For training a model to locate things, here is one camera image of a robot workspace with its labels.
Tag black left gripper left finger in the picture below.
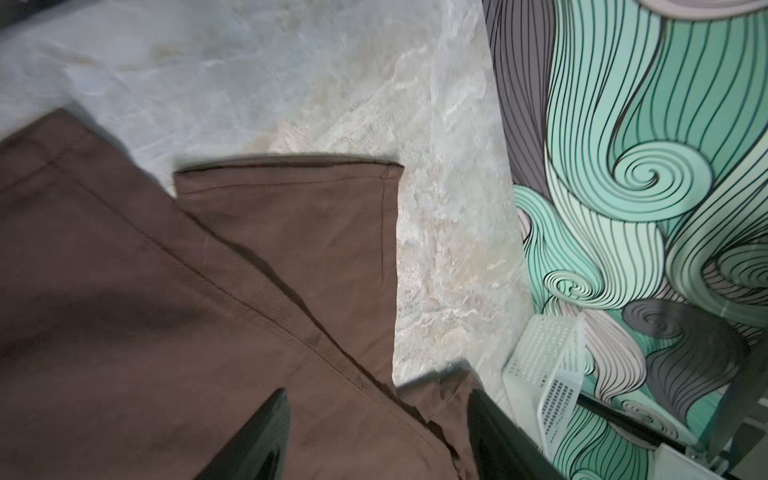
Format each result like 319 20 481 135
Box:
195 389 291 480

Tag black frame post right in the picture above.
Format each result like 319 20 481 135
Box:
577 394 686 453

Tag brown trousers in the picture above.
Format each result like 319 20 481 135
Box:
1 110 480 479

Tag aluminium rail right wall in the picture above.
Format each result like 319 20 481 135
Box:
702 333 767 461

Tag white plastic laundry basket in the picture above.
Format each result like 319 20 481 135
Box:
501 314 586 460

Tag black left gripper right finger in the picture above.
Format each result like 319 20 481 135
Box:
467 390 564 480

